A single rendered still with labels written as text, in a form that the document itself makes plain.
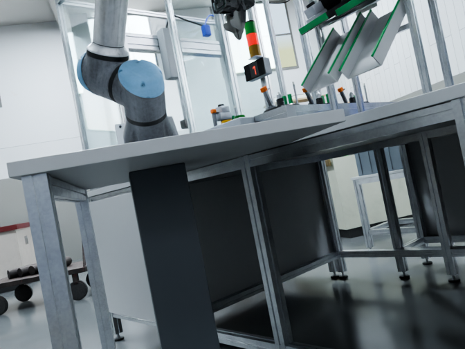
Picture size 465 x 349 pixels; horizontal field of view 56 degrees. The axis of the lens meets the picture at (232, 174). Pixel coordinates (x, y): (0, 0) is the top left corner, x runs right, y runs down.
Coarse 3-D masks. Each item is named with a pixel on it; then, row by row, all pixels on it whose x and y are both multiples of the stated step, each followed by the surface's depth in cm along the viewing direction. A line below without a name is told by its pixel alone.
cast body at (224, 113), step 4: (220, 104) 191; (216, 108) 192; (220, 108) 190; (224, 108) 191; (228, 108) 192; (220, 112) 190; (224, 112) 191; (228, 112) 192; (220, 116) 189; (224, 116) 190; (228, 116) 192; (220, 120) 192
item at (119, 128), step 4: (168, 116) 141; (172, 120) 139; (116, 124) 137; (120, 124) 137; (124, 124) 137; (172, 124) 138; (116, 128) 136; (120, 128) 136; (116, 132) 134; (120, 132) 134; (176, 132) 135; (120, 136) 133; (120, 140) 131
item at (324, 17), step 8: (320, 0) 154; (328, 0) 156; (336, 0) 158; (344, 0) 142; (328, 8) 156; (336, 8) 139; (320, 16) 138; (328, 16) 137; (312, 24) 142; (304, 32) 146
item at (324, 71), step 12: (360, 12) 144; (360, 24) 144; (336, 36) 155; (348, 36) 140; (324, 48) 152; (336, 48) 152; (348, 48) 139; (324, 60) 151; (336, 60) 136; (312, 72) 147; (324, 72) 147; (336, 72) 135; (312, 84) 147; (324, 84) 141
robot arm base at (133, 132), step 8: (128, 120) 124; (160, 120) 124; (168, 120) 128; (128, 128) 125; (136, 128) 123; (144, 128) 123; (152, 128) 124; (160, 128) 125; (168, 128) 128; (128, 136) 126; (136, 136) 126; (144, 136) 124; (152, 136) 125; (160, 136) 126
